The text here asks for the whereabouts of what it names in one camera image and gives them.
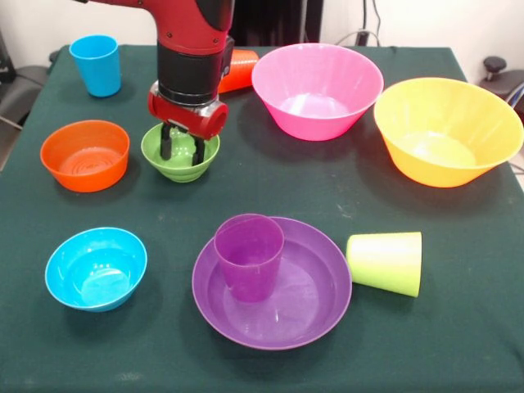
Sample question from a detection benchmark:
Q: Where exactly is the orange plastic cup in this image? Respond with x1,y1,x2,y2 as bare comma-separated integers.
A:
218,48,261,94

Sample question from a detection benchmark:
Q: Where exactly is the yellow plastic bowl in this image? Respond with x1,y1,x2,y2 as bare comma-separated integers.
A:
373,77,524,189

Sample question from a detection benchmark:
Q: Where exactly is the orange plastic bowl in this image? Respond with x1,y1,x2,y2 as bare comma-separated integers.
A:
39,119,131,193

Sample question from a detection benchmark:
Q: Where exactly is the green plastic bowl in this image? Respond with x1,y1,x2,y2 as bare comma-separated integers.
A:
140,122,221,183

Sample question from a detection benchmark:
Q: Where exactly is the black hanging cable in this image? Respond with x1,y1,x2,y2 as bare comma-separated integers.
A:
371,0,384,47

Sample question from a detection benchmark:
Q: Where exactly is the dark green tablecloth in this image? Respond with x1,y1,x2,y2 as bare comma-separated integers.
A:
0,43,524,393

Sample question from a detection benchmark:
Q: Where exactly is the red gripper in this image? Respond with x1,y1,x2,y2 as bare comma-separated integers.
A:
147,80,229,168

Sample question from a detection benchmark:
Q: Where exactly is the lime green plastic cup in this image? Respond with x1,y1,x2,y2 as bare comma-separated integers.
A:
346,231,423,298

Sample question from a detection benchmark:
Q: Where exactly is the grey chair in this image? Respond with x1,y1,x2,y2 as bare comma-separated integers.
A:
0,30,54,132

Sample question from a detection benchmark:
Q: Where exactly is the black chair armrest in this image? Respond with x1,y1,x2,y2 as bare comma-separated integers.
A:
481,56,524,111

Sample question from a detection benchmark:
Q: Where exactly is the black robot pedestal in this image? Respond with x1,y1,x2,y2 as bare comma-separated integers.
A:
231,0,324,47

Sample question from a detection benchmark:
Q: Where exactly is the blue plastic bowl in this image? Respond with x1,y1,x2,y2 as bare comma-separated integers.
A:
44,227,149,314

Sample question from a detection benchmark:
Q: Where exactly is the purple plastic bowl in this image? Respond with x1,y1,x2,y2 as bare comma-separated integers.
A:
192,215,354,351

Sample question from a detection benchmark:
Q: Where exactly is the purple plastic cup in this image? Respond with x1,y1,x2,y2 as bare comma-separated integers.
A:
214,213,286,304

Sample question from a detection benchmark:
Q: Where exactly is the pink plastic bowl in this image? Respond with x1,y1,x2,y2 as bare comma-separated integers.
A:
251,43,385,142

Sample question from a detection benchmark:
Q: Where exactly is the blue plastic cup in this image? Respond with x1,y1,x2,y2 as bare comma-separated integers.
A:
68,34,122,98

